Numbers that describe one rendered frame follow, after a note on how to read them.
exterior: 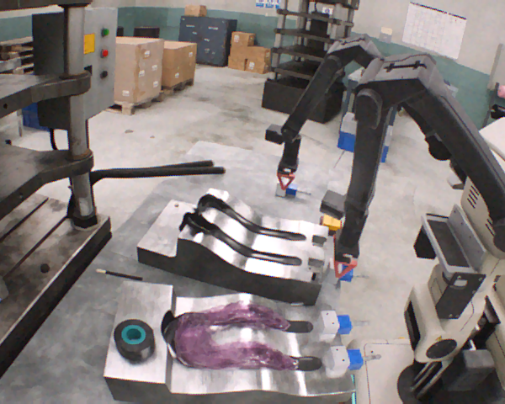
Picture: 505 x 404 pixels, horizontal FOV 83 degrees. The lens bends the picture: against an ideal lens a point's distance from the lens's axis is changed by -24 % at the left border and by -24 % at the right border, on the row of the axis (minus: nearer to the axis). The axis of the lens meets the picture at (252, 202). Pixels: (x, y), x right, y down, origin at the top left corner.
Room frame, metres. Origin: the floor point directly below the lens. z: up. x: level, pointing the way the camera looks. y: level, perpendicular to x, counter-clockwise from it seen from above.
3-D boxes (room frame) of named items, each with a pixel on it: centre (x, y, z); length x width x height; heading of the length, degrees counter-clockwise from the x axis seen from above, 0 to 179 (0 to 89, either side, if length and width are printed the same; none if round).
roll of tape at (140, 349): (0.37, 0.18, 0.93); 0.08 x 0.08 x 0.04
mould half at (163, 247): (0.81, 0.03, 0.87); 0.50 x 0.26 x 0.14; 82
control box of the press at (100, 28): (1.12, 0.69, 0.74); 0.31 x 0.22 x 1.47; 172
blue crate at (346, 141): (3.93, -1.20, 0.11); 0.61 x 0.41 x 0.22; 70
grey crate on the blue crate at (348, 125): (3.93, -1.20, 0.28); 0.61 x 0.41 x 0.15; 70
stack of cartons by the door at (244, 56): (7.65, 0.50, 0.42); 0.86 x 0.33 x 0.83; 70
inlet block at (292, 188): (1.22, -0.15, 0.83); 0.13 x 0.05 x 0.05; 82
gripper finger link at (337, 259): (0.75, -0.27, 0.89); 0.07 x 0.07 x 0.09; 84
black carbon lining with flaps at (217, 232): (0.80, 0.02, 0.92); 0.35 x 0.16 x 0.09; 82
